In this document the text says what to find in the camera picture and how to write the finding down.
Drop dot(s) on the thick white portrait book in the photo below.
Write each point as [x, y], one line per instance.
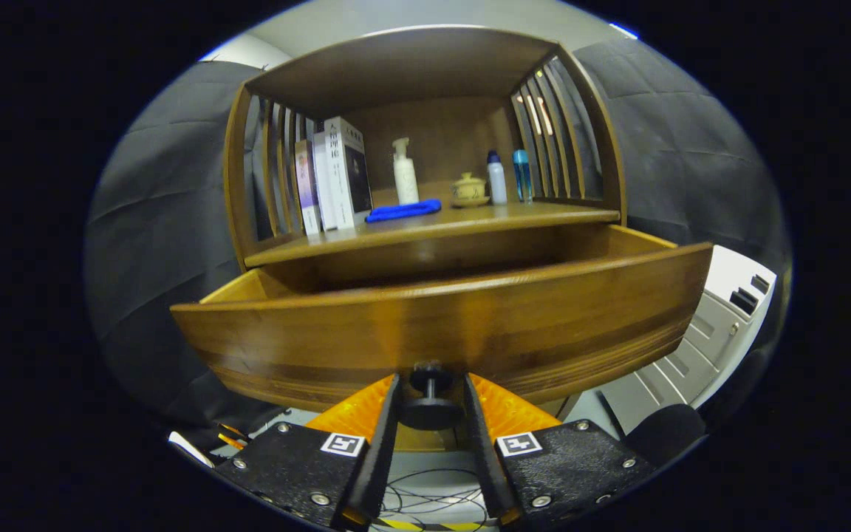
[344, 177]

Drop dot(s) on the white bottle dark blue cap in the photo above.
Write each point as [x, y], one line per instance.
[497, 183]

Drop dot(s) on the folded blue cloth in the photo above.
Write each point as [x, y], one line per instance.
[403, 210]

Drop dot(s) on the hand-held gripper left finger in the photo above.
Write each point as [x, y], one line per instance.
[381, 458]

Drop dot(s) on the clear blue bottle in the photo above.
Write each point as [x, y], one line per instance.
[522, 177]

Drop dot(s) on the white pump bottle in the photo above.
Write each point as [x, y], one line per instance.
[405, 181]

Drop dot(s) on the wooden countertop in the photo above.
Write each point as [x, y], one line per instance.
[484, 218]

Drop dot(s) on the black drawer knob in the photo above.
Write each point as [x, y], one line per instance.
[430, 403]

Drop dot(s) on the grey metal filing cabinet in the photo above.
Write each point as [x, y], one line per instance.
[691, 355]

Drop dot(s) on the small ceiling light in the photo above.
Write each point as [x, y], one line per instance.
[621, 29]

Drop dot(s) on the purple book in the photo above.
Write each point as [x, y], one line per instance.
[306, 185]

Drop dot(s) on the thin white book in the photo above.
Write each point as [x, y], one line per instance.
[323, 185]

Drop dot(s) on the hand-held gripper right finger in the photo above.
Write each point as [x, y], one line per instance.
[488, 465]

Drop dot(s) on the yellow lidded teacup with saucer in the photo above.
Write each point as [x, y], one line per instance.
[470, 191]

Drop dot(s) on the wooden drawer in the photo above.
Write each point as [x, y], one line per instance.
[529, 332]

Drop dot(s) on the wooden cabinet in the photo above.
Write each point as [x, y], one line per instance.
[433, 125]

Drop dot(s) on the person's dark clothing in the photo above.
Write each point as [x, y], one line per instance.
[665, 432]

